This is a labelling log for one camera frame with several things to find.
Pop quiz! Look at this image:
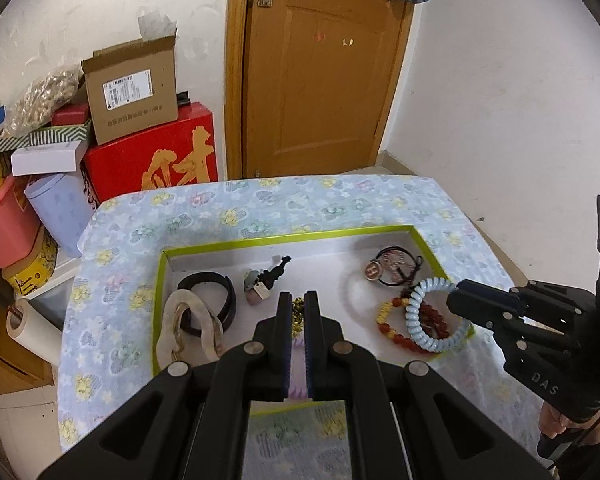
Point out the gold chain bracelet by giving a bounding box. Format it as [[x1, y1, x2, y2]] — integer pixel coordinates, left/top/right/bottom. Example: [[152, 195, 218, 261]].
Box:
[[290, 296, 307, 339]]

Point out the wooden door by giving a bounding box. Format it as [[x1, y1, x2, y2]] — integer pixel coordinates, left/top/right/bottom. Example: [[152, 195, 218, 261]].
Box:
[[224, 0, 415, 180]]

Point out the red gift box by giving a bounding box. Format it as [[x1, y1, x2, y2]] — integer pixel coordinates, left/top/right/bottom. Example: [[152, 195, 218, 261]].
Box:
[[83, 102, 219, 202]]

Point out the person's right hand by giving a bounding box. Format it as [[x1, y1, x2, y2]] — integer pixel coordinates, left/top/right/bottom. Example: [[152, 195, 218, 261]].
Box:
[[539, 402, 600, 445]]

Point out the small black hair clip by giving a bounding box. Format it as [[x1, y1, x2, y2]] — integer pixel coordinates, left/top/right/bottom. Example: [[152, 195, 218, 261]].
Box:
[[244, 256, 291, 306]]

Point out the black band bracelet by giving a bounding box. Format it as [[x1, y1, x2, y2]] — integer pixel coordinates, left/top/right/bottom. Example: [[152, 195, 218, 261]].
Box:
[[175, 271, 238, 338]]

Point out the pink plastic bin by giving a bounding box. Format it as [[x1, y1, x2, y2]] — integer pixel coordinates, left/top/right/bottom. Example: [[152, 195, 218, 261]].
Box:
[[0, 176, 41, 269]]

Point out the small red box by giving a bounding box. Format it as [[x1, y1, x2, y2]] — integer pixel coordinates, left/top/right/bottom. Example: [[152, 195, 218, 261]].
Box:
[[50, 103, 91, 127]]

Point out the red and gold bead bracelet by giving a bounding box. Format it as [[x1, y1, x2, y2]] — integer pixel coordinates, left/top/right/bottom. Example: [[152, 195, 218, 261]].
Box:
[[375, 297, 434, 354]]

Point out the light blue spiral hair tie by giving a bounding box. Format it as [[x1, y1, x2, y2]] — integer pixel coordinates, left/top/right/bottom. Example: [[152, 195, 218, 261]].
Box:
[[405, 276, 474, 354]]

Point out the yellow patterned box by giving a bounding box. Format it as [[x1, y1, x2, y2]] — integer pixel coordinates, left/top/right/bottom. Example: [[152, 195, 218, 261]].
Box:
[[2, 226, 58, 296]]

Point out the black cord turquoise bead bracelet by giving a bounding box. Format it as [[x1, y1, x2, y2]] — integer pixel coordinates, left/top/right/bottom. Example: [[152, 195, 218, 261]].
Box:
[[364, 245, 425, 288]]

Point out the floral blue tablecloth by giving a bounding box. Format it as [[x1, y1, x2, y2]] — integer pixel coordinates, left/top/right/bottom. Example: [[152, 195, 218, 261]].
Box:
[[58, 174, 546, 479]]

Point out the lavender cylindrical container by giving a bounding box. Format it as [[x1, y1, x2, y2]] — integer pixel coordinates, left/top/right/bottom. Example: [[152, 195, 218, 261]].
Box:
[[24, 170, 99, 258]]

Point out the white flat box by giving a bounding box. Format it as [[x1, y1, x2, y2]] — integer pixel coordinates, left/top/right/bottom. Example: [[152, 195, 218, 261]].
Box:
[[10, 140, 88, 177]]

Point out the green white shallow tray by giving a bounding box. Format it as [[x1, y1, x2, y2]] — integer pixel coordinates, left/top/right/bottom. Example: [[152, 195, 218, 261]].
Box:
[[150, 224, 477, 413]]

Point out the green striped box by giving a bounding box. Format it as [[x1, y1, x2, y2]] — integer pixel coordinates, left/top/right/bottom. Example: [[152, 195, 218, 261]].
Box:
[[0, 119, 92, 153]]

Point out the brown cardboard box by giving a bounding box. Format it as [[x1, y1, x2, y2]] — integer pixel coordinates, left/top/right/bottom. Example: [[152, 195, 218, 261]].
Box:
[[81, 35, 178, 145]]

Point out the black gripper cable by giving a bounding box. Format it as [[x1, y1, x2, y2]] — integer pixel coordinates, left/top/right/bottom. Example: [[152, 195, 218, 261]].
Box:
[[536, 404, 600, 474]]

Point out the white paper roll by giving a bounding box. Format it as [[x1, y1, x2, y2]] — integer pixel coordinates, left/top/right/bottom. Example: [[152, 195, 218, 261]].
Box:
[[6, 299, 61, 367]]

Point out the bag of nuts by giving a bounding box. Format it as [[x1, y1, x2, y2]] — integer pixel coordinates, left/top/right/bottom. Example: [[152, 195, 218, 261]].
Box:
[[3, 65, 83, 138]]

